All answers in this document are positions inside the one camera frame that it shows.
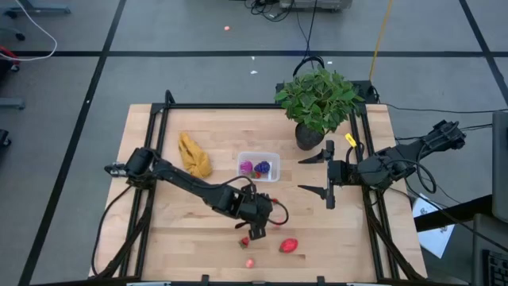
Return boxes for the black keyboard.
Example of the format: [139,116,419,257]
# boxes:
[482,249,508,286]

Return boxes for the black table base cable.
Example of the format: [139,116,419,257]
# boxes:
[90,184,134,277]

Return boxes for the clear plastic container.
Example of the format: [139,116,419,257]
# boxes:
[236,151,282,183]

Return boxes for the black coiled cable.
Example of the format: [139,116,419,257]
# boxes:
[292,0,325,79]

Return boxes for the green potted plant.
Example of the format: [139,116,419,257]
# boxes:
[274,68,365,152]

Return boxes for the red floor object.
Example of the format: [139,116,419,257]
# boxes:
[0,45,21,72]

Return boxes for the yellow hanging cable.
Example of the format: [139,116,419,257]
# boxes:
[368,0,394,83]

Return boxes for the white printed paper sheet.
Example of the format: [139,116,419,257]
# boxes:
[411,193,456,259]

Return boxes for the grey desk foot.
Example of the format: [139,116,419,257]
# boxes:
[0,97,26,111]
[6,0,71,17]

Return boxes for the white floor cable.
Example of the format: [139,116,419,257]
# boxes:
[0,0,59,63]

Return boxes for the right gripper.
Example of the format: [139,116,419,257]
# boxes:
[297,139,352,210]

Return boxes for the red toy dragon fruit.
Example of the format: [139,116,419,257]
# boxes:
[278,237,299,254]

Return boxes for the black cable bundle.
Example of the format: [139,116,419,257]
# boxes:
[244,0,297,23]

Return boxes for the yellow crumpled cloth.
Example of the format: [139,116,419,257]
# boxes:
[177,132,214,179]

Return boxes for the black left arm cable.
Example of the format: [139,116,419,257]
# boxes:
[237,174,290,226]

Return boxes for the grey equipment box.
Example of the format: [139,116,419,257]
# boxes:
[279,0,353,11]

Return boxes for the long black floor cable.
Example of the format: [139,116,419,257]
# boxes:
[376,101,508,114]

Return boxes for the black aluminium table frame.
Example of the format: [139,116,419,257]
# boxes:
[89,89,428,284]

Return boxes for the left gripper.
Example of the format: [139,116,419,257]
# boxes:
[237,189,275,241]

